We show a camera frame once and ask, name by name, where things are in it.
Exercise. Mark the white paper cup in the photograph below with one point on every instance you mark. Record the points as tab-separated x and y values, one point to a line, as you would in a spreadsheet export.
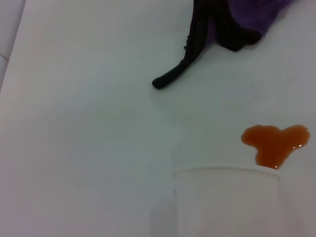
229	202

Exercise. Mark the blue-purple rag black trim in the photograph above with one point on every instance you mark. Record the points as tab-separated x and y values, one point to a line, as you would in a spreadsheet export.
247	17

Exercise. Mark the brown liquid stain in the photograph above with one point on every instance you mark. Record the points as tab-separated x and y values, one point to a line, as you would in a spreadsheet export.
274	145

